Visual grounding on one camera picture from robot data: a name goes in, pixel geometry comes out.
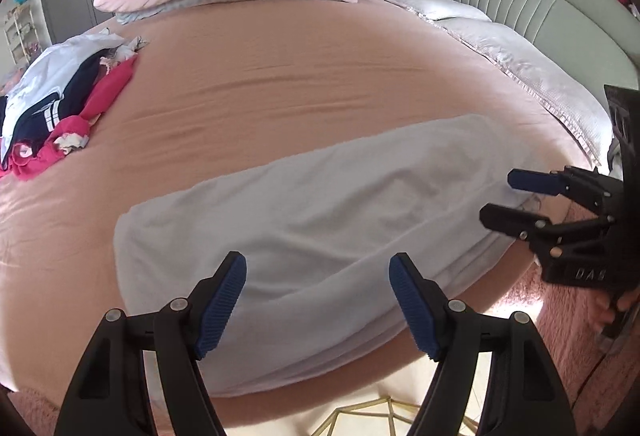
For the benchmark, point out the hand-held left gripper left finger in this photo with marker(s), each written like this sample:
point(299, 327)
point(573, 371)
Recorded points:
point(225, 301)

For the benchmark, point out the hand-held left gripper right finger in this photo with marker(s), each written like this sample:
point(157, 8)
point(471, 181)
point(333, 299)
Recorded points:
point(412, 301)

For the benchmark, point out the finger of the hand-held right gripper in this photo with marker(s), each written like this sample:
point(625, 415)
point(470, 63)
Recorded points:
point(515, 221)
point(535, 180)

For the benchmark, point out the white t-shirt with navy trim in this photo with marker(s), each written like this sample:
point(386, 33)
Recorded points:
point(325, 216)

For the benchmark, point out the pile of clothes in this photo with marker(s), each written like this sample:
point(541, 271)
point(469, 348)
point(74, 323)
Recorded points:
point(107, 91)
point(45, 71)

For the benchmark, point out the person's right hand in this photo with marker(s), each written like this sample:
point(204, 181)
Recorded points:
point(607, 316)

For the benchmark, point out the person's pink fleece clothing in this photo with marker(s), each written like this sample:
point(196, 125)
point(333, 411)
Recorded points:
point(575, 381)

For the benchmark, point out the pink bed sheet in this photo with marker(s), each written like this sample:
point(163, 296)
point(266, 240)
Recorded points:
point(300, 86)

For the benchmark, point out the navy garment with white stripes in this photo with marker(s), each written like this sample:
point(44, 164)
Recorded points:
point(70, 101)

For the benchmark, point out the white floral printed cloth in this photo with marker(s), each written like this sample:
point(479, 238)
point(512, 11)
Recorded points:
point(125, 50)

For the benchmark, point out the white storage rack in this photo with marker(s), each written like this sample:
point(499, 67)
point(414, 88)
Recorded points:
point(22, 39)

